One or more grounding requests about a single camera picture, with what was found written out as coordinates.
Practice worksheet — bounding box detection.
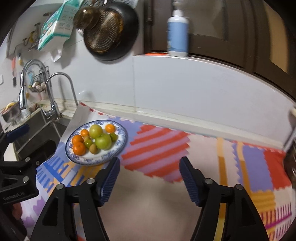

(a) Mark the teal tissue package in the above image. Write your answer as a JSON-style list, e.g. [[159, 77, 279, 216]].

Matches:
[[38, 0, 80, 62]]

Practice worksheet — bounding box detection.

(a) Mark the beige longan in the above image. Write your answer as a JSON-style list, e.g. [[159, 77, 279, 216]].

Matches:
[[83, 136, 91, 142], [89, 144, 98, 154]]

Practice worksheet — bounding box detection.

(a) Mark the chrome pull-down faucet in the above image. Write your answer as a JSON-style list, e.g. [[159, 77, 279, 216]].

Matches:
[[18, 59, 61, 118]]

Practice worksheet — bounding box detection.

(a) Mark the small orange kumquat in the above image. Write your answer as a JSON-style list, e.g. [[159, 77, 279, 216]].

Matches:
[[72, 135, 84, 144]]

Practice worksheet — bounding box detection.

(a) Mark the blue white soap dispenser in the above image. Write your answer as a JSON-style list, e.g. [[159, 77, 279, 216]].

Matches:
[[167, 1, 189, 57]]

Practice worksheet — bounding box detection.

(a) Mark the large orange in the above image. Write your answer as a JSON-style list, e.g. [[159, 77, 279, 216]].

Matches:
[[72, 142, 86, 156]]

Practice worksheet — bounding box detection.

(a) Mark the small brass pot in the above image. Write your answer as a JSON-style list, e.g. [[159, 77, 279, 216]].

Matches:
[[73, 6, 101, 30]]

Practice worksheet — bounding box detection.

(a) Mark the yellow-green apple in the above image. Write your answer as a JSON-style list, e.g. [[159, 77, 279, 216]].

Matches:
[[89, 124, 103, 139]]

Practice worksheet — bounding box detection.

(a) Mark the black perforated frying pan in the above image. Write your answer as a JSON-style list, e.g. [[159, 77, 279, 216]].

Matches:
[[83, 2, 139, 61]]

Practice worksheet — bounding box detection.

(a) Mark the blue white porcelain plate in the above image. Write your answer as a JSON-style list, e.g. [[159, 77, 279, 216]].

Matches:
[[65, 120, 128, 165]]

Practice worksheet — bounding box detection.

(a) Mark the green apple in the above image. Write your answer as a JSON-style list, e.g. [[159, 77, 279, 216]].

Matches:
[[95, 133, 112, 150]]

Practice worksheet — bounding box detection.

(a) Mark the small orange mandarin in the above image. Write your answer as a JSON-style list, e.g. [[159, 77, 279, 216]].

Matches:
[[80, 129, 89, 137]]

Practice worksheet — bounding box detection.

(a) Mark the stainless steel sink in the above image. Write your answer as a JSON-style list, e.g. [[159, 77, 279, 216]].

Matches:
[[13, 111, 70, 161]]

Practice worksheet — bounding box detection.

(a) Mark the dark wooden window frame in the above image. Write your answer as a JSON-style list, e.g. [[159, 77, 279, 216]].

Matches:
[[143, 0, 296, 100]]

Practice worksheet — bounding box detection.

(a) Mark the small green tomato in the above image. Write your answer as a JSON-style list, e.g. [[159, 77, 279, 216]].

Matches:
[[109, 133, 118, 142]]

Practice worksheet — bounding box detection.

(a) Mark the wire sink basket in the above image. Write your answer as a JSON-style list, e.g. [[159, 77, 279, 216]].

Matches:
[[27, 66, 46, 93]]

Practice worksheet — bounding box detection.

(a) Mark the slim gooseneck faucet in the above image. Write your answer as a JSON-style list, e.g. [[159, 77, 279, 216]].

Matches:
[[45, 72, 78, 107]]

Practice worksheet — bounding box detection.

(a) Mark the colourful patterned table mat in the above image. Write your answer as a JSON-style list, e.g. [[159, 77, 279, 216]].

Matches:
[[22, 103, 295, 240]]

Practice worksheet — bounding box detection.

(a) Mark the person's left hand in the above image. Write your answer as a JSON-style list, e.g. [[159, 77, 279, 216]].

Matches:
[[12, 203, 23, 220]]

